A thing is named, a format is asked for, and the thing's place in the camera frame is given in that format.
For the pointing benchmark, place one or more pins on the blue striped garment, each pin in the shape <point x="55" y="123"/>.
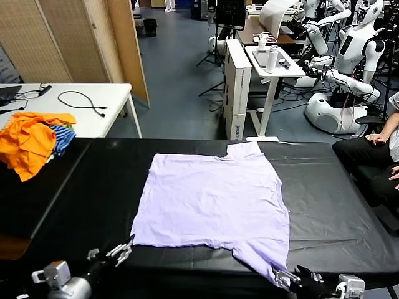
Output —
<point x="64" y="138"/>

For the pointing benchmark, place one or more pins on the black plastic table cover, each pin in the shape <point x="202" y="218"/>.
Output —
<point x="311" y="202"/>

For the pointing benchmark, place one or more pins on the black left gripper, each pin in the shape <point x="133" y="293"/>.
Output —
<point x="98" y="269"/>

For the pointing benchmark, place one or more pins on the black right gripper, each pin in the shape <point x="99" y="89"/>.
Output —
<point x="311" y="291"/>

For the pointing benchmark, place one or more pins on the brown wooden desk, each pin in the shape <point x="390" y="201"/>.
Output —
<point x="249" y="34"/>

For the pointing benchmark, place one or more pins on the black waste bin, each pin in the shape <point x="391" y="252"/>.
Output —
<point x="150" y="27"/>

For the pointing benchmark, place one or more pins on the white curved panel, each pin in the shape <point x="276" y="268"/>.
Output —
<point x="272" y="18"/>

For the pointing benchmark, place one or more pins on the black pole stand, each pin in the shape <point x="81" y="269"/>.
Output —
<point x="388" y="78"/>

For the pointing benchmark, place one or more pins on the black tripod stand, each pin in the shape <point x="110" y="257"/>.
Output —
<point x="215" y="46"/>

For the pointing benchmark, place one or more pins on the white humanoid robot raised arm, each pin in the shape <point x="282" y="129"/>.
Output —
<point x="318" y="37"/>

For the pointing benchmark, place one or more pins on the bare forearm of seated person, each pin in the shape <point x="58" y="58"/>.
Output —
<point x="391" y="124"/>

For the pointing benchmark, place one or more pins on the white table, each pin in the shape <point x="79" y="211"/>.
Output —
<point x="115" y="93"/>

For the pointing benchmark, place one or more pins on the lavender t-shirt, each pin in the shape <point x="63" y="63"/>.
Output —
<point x="212" y="199"/>

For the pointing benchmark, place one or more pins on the orange garment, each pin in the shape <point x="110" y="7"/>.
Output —
<point x="25" y="143"/>

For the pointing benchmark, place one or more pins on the gray printed board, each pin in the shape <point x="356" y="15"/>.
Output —
<point x="7" y="67"/>

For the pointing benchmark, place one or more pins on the walking person white clothes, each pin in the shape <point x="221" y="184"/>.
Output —
<point x="170" y="7"/>

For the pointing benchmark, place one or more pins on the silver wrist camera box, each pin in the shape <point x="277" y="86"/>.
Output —
<point x="352" y="285"/>
<point x="57" y="272"/>

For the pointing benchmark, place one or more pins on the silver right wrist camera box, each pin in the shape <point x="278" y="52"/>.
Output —
<point x="352" y="285"/>

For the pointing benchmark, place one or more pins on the white water bottle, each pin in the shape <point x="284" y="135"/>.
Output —
<point x="271" y="59"/>

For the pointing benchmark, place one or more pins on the white standing desk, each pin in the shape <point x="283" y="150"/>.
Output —
<point x="268" y="102"/>

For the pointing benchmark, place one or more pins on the black office chair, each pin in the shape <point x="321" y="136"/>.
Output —
<point x="369" y="120"/>

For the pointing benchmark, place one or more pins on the black padded side table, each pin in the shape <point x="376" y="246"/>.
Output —
<point x="25" y="202"/>

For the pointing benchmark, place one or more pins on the seated person black trousers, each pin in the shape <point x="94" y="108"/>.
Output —
<point x="358" y="152"/>

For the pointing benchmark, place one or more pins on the wooden folding screen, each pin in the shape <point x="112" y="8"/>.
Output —
<point x="62" y="40"/>

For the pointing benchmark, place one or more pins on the black monitor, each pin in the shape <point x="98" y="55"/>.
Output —
<point x="230" y="12"/>

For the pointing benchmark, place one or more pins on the black laptop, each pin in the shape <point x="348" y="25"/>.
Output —
<point x="7" y="93"/>

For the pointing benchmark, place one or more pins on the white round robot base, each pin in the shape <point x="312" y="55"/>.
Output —
<point x="215" y="44"/>

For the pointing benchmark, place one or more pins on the tall white cardboard box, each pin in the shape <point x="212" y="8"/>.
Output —
<point x="241" y="93"/>

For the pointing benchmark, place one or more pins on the gray tablet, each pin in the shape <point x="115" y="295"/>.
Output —
<point x="260" y="57"/>

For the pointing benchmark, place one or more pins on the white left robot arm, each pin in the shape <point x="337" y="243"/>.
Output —
<point x="68" y="288"/>

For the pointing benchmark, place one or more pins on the white humanoid robot on base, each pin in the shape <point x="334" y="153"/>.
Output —
<point x="352" y="46"/>

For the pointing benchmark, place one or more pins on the bare hand of seated person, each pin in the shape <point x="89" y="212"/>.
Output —
<point x="376" y="139"/>
<point x="396" y="172"/>

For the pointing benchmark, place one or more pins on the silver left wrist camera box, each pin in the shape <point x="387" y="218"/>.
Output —
<point x="57" y="272"/>

